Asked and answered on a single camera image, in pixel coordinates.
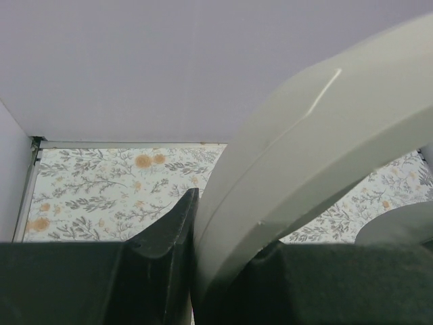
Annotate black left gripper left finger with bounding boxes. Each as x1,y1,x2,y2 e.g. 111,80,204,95
1,188,199,324

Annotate white grey headphones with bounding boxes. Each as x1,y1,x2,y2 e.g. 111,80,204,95
191,14,432,324

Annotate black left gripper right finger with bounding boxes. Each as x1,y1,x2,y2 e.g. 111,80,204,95
202,242,432,324

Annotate floral patterned table mat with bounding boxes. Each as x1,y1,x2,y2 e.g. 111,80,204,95
15,144,432,243

